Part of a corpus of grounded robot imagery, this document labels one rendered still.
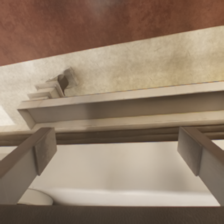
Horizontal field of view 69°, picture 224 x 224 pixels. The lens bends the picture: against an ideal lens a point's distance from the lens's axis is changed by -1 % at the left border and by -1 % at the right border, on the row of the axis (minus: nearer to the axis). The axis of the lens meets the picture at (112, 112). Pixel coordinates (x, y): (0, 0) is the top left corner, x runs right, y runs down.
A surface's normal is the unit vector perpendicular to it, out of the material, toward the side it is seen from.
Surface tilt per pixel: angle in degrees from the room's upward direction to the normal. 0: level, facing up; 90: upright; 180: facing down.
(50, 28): 0
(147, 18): 0
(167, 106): 0
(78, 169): 90
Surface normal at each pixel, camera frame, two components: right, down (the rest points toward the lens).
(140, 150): -0.20, -0.77
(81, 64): -0.13, 0.63
